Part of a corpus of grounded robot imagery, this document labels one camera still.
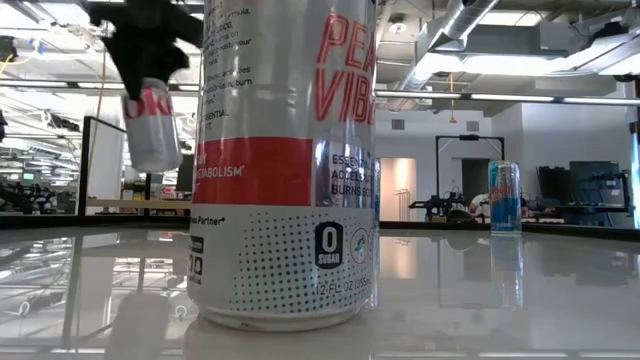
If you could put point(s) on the silver red Diet Coke can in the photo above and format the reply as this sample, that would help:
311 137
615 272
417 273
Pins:
152 140

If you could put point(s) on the black rectangular frame stand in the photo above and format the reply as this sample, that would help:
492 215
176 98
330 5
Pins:
470 137

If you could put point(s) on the round white ceiling lamp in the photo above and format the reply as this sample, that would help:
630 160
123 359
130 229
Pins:
397 26

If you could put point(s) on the silver air duct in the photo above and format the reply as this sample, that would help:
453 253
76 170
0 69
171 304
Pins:
450 30

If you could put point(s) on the long ceiling light bar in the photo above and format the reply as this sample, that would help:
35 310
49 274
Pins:
500 97
50 84

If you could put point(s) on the large dark monitor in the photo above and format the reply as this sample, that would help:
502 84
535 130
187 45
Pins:
595 180

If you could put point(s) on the black ceiling device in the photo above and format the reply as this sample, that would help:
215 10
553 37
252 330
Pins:
610 31

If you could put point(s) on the grey wall vent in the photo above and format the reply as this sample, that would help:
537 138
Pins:
397 124
472 126

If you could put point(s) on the black background robot arm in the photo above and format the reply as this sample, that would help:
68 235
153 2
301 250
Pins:
435 205

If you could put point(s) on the green lit sign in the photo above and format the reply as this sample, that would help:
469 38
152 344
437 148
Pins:
28 176

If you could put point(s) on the small dark monitor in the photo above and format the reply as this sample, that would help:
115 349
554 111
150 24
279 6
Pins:
552 182

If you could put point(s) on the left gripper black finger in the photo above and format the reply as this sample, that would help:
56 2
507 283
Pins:
140 70

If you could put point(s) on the person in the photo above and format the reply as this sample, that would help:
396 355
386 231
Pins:
477 204

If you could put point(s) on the blue lit screen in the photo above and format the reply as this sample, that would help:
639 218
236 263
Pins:
636 185

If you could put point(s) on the wooden shelf board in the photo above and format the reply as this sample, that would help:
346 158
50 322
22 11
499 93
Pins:
140 204

